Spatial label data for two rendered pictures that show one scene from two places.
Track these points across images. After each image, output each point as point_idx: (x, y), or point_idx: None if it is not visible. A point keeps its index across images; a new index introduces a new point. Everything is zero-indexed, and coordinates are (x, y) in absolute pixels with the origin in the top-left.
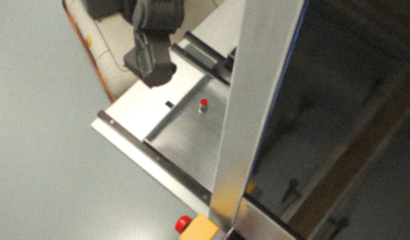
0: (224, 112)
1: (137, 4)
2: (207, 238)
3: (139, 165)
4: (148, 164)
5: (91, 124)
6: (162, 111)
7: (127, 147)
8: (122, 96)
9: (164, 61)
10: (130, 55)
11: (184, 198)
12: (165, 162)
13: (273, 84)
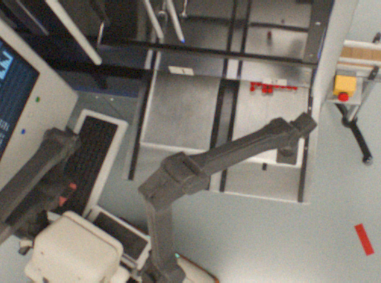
0: (248, 131)
1: (289, 142)
2: (345, 77)
3: (314, 157)
4: (310, 153)
5: (309, 203)
6: (271, 168)
7: (309, 172)
8: (278, 199)
9: (305, 115)
10: (291, 161)
11: (316, 120)
12: (304, 141)
13: None
